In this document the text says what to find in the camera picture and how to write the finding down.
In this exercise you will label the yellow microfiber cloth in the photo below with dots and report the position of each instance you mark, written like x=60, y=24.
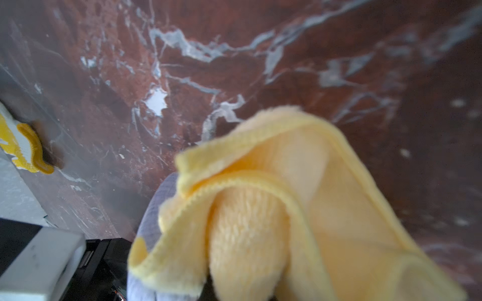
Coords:
x=282, y=207

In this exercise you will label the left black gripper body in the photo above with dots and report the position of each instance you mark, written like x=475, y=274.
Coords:
x=102, y=273

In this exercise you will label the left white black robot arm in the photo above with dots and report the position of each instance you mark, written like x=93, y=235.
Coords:
x=45, y=263

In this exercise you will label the yellow white work glove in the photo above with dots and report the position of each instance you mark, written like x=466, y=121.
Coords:
x=21, y=142

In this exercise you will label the blue-grey fabric eyeglass case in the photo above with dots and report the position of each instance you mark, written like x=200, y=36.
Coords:
x=150, y=232

